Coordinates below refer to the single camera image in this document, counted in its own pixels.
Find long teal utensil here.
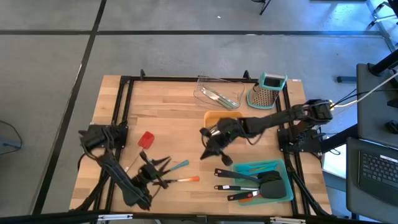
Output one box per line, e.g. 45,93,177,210
239,162,279,172

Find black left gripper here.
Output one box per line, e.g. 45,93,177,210
138,151,173,190

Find white cable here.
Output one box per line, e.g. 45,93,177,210
334,71,398,108

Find black stand leg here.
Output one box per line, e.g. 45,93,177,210
251,0,272,16

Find slotted all-black nylon turner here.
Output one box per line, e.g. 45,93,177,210
213,168,283,185

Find teal handled knife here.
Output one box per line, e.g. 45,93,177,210
161,159,190,177

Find orange silicone spatula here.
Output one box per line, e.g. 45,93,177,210
238,195,261,205

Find solid black turner steel neck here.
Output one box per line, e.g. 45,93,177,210
226,179,287,202

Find grey laptop black keyboard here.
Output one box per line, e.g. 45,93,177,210
346,136,398,223

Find grey side table top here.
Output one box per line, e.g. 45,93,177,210
356,63,398,149

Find silver metal bracket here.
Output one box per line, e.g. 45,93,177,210
97,213,134,222
269,217,307,224

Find yellow plastic bin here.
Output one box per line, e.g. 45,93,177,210
203,110,245,130

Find orange handled knife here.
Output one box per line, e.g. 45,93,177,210
152,175,201,186

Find black floor cable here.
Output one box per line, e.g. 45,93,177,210
331,88,398,108

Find steel box grater teal trim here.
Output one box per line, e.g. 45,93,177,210
246,72,288,110

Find translucent teal plastic bin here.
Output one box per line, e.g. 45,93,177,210
231,159,295,206

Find clear plastic bin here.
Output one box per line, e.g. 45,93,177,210
193,75,246,110

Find black stand pole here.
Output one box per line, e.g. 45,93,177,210
368,57,398,77

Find white box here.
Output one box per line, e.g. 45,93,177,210
322,144,348,178

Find black aluminium table frame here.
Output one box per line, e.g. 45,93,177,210
74,68,332,218

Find black desk leg bar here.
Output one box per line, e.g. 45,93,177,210
320,124,358,154

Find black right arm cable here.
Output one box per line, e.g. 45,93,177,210
245,130,266,147

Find black horizontal rail bar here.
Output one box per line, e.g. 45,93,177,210
0,208,398,224

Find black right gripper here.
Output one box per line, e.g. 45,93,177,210
199,118,247,167

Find red spatula wooden handle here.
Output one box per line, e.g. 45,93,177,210
124,131,155,172

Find small teal silicone spatula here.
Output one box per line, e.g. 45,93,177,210
238,167,277,177

